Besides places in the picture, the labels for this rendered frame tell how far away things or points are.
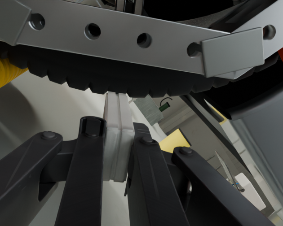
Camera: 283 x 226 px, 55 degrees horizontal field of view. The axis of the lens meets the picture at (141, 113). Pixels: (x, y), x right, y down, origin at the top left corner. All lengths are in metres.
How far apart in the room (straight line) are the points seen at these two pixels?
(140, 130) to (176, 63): 0.11
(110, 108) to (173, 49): 0.11
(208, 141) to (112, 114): 9.38
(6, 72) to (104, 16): 0.18
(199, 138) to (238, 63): 9.13
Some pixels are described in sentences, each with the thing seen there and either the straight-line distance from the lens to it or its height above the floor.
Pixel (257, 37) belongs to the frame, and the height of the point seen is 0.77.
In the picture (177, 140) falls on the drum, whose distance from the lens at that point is 4.58.
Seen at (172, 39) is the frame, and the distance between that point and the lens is 0.24.
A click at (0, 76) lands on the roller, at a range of 0.36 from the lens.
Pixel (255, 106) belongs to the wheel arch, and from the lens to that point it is 0.47.
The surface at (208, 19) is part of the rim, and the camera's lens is 0.34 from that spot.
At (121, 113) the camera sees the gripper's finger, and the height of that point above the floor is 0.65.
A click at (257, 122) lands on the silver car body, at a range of 0.48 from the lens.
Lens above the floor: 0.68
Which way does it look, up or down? 6 degrees down
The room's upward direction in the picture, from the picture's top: 55 degrees clockwise
